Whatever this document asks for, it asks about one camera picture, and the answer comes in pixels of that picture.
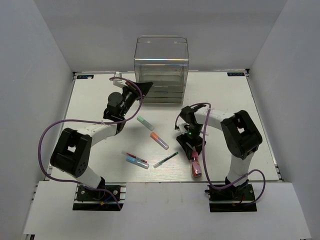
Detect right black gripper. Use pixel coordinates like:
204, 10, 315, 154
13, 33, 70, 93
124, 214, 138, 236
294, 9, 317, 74
177, 123, 207, 160

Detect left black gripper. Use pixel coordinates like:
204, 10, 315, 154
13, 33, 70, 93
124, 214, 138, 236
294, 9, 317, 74
120, 80, 153, 118

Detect pink cap refill tube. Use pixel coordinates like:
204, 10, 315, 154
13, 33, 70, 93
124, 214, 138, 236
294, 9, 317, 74
190, 151, 202, 178

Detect clear acrylic drawer organizer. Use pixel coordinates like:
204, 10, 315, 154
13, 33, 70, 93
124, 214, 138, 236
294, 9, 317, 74
134, 35, 189, 104

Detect green gel pen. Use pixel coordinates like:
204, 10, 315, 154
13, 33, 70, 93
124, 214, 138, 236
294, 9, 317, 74
153, 152, 179, 168

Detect red gel pen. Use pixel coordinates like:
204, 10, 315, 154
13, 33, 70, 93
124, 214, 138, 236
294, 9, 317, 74
121, 151, 148, 163

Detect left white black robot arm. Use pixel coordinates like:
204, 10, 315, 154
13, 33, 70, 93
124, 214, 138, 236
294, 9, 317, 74
50, 77, 153, 200

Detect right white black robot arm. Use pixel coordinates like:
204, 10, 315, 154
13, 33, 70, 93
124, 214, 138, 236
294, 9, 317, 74
174, 102, 263, 200

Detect orange cap highlighter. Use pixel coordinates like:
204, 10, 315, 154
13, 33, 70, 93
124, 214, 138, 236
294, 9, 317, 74
150, 132, 169, 150

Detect green cap highlighter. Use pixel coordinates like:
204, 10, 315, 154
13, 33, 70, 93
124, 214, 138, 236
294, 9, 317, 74
136, 116, 155, 131

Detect blue cap highlighter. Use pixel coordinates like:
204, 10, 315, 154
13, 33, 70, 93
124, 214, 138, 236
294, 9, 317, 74
126, 156, 149, 170

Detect left blue table label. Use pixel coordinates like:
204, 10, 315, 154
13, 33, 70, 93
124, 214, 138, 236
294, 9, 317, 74
76, 74, 94, 80

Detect blue table label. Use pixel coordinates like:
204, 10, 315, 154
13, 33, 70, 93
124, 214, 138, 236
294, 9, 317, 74
227, 72, 245, 77
76, 74, 94, 80

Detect right blue table label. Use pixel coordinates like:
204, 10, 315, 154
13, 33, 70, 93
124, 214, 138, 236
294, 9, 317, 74
227, 72, 245, 77

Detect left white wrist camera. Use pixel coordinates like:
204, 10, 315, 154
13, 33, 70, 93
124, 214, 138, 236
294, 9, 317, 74
109, 71, 126, 88

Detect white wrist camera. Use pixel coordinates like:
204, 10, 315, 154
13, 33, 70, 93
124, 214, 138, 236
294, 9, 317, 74
109, 71, 126, 88
174, 123, 189, 135

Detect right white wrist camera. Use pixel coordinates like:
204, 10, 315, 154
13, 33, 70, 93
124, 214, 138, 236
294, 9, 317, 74
174, 123, 189, 135

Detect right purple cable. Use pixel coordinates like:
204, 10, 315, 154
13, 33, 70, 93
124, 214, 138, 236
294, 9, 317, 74
173, 102, 266, 207

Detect purple cable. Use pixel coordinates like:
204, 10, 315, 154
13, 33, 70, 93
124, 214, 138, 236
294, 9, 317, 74
37, 77, 146, 210
173, 102, 266, 207

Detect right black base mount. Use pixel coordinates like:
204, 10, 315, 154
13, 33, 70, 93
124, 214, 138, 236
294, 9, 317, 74
204, 183, 257, 213

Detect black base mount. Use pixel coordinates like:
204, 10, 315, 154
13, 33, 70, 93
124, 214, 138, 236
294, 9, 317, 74
72, 183, 126, 212
204, 183, 257, 213

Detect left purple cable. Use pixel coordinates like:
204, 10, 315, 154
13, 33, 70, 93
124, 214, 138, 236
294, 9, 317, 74
37, 77, 146, 210

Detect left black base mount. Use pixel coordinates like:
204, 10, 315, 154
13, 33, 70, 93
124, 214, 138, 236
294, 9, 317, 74
72, 183, 126, 212

